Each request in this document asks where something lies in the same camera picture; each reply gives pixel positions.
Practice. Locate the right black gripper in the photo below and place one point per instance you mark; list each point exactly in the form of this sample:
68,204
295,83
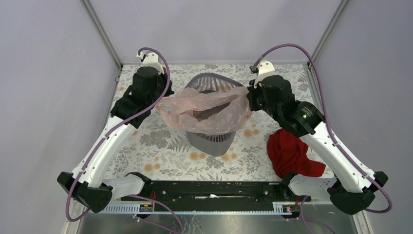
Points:
251,95

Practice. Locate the red cloth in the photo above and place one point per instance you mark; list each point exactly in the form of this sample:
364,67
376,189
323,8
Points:
288,154

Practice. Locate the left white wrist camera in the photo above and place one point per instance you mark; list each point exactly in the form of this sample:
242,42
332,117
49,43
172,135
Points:
151,60

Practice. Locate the grey plastic trash bin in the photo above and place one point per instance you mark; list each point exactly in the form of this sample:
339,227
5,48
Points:
214,145

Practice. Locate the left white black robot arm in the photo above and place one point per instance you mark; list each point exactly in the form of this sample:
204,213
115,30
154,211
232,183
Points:
86,183

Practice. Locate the pink plastic trash bag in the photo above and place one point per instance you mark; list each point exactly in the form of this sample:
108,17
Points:
214,113

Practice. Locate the grey slotted cable duct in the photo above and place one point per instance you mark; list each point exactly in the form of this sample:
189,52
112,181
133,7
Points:
255,208

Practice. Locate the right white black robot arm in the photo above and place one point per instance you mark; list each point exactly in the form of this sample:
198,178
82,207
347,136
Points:
353,187

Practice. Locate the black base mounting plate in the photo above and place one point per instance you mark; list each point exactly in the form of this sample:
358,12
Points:
173,192

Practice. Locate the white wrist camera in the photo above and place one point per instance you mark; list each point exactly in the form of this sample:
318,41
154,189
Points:
151,60
263,70

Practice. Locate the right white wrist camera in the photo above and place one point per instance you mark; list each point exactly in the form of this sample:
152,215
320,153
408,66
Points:
263,70

